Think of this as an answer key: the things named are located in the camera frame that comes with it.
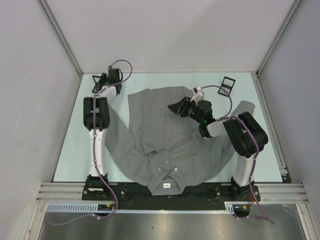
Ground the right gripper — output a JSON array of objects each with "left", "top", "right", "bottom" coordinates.
[{"left": 167, "top": 96, "right": 203, "bottom": 124}]

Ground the black display box, left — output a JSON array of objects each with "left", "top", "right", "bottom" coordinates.
[{"left": 91, "top": 73, "right": 107, "bottom": 94}]

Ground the aluminium frame rail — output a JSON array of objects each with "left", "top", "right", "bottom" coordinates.
[{"left": 36, "top": 182, "right": 85, "bottom": 203}]

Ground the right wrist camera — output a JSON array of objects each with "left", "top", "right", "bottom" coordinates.
[{"left": 190, "top": 87, "right": 204, "bottom": 104}]

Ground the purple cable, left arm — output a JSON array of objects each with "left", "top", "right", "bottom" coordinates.
[{"left": 46, "top": 59, "right": 133, "bottom": 225}]

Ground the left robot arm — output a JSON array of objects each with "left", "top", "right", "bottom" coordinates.
[{"left": 83, "top": 66, "right": 123, "bottom": 200}]

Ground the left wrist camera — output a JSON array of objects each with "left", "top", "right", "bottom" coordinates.
[{"left": 108, "top": 65, "right": 123, "bottom": 82}]

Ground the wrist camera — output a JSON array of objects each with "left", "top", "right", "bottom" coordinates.
[
  {"left": 190, "top": 87, "right": 204, "bottom": 104},
  {"left": 108, "top": 65, "right": 123, "bottom": 82}
]

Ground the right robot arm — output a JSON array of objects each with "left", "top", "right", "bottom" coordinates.
[{"left": 167, "top": 97, "right": 269, "bottom": 201}]

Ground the white slotted cable duct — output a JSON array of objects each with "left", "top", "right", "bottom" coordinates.
[{"left": 46, "top": 201, "right": 237, "bottom": 214}]

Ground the black display box, right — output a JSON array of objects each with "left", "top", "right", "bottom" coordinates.
[{"left": 218, "top": 76, "right": 236, "bottom": 97}]

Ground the black display box, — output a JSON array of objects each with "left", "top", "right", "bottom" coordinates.
[
  {"left": 91, "top": 73, "right": 107, "bottom": 94},
  {"left": 218, "top": 76, "right": 236, "bottom": 97}
]

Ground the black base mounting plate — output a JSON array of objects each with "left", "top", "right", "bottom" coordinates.
[{"left": 81, "top": 182, "right": 261, "bottom": 202}]

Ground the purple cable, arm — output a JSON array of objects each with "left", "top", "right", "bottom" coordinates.
[
  {"left": 199, "top": 84, "right": 276, "bottom": 225},
  {"left": 46, "top": 59, "right": 133, "bottom": 225}
]

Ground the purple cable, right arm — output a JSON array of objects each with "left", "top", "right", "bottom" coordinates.
[{"left": 199, "top": 84, "right": 276, "bottom": 225}]

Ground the grey button-up shirt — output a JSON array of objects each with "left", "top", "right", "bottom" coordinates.
[{"left": 103, "top": 86, "right": 257, "bottom": 196}]

